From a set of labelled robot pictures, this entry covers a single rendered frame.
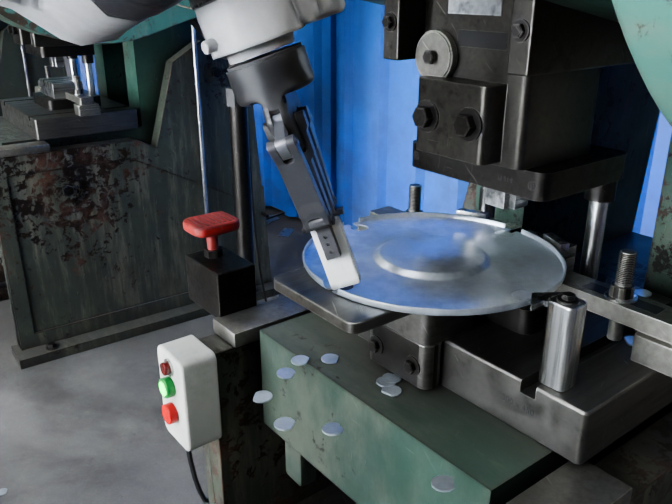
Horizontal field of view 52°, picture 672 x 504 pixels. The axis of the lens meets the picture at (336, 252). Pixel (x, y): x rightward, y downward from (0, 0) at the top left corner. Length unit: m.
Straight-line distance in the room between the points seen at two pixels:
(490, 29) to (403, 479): 0.47
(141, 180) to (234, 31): 1.67
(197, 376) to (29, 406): 1.21
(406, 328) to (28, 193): 1.56
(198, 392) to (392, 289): 0.33
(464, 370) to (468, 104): 0.28
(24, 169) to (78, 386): 0.63
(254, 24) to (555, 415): 0.45
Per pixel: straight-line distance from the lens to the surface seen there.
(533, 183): 0.74
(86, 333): 2.34
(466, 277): 0.74
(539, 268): 0.78
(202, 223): 0.97
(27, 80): 3.90
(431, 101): 0.77
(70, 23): 0.65
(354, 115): 2.84
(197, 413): 0.93
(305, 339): 0.89
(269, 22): 0.61
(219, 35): 0.62
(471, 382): 0.77
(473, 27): 0.76
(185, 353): 0.91
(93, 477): 1.77
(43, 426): 1.99
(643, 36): 0.41
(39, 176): 2.16
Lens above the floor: 1.07
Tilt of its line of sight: 22 degrees down
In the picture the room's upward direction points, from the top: straight up
